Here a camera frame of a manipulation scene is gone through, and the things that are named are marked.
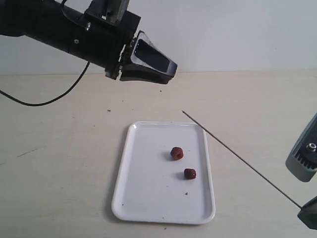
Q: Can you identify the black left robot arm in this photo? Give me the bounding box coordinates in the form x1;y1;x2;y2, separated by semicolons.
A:
0;0;177;84

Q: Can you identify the red date piece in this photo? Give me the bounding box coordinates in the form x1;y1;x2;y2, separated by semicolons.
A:
184;168;197;179
170;147;184;160

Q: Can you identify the white rectangular plastic tray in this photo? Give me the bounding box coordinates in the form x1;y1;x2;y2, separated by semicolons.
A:
111;121;215;225

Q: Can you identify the thin metal skewer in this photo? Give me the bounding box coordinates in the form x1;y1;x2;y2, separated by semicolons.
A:
182;110;302;209

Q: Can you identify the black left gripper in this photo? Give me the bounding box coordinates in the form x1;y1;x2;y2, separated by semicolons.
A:
60;0;178;84

